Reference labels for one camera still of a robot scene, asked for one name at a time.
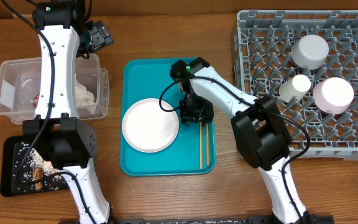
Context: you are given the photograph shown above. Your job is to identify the brown food scrap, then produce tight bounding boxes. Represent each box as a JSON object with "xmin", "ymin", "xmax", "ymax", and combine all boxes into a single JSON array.
[{"xmin": 32, "ymin": 167, "xmax": 44, "ymax": 192}]

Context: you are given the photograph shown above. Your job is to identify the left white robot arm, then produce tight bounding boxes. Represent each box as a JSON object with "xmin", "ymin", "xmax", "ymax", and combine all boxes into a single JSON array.
[{"xmin": 22, "ymin": 1, "xmax": 113, "ymax": 223}]

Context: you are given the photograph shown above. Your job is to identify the clear plastic waste bin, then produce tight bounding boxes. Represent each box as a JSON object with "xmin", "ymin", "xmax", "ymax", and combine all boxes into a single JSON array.
[{"xmin": 0, "ymin": 54, "xmax": 109, "ymax": 124}]

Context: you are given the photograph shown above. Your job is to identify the large white dinner plate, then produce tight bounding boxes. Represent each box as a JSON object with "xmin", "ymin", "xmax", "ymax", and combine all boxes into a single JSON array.
[{"xmin": 121, "ymin": 98, "xmax": 180, "ymax": 153}]

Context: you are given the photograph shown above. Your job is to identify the spilled white rice pile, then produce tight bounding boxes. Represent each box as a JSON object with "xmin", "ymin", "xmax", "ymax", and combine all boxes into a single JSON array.
[{"xmin": 16, "ymin": 147, "xmax": 58, "ymax": 185}]

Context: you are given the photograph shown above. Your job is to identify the grey dishwasher rack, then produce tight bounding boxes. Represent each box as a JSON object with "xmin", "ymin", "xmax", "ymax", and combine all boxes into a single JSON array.
[{"xmin": 232, "ymin": 10, "xmax": 358, "ymax": 160}]

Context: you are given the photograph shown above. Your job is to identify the teal plastic serving tray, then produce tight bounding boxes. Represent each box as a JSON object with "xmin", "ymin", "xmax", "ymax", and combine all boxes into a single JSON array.
[{"xmin": 120, "ymin": 58, "xmax": 216, "ymax": 177}]

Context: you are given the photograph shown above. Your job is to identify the black plastic tray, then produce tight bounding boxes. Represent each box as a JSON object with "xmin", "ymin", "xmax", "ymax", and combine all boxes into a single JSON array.
[{"xmin": 0, "ymin": 136, "xmax": 69, "ymax": 197}]

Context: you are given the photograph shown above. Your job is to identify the grey shallow bowl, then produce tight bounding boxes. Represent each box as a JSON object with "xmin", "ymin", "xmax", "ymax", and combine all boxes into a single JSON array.
[{"xmin": 291, "ymin": 34, "xmax": 329, "ymax": 70}]

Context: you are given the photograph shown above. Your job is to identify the wooden chopstick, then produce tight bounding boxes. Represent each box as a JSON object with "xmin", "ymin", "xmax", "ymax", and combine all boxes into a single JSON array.
[
  {"xmin": 199, "ymin": 122, "xmax": 203, "ymax": 170},
  {"xmin": 206, "ymin": 123, "xmax": 209, "ymax": 167}
]

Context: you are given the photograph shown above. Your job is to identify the white paper cup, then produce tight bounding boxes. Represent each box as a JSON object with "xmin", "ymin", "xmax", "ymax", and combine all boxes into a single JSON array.
[{"xmin": 279, "ymin": 74, "xmax": 311, "ymax": 103}]

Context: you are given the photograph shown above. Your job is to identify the red foil snack wrapper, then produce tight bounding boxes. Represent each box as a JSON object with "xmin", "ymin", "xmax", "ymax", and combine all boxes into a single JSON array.
[{"xmin": 30, "ymin": 93, "xmax": 40, "ymax": 108}]

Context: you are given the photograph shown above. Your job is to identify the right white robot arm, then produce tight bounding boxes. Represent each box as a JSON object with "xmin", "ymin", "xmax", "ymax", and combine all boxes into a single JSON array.
[{"xmin": 170, "ymin": 57, "xmax": 309, "ymax": 223}]

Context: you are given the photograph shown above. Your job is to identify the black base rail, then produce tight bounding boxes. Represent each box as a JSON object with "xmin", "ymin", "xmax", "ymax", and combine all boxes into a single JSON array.
[{"xmin": 114, "ymin": 215, "xmax": 335, "ymax": 224}]

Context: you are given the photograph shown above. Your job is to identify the white napkin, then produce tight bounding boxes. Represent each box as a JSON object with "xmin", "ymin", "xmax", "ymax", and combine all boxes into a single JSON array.
[{"xmin": 75, "ymin": 80, "xmax": 96, "ymax": 114}]

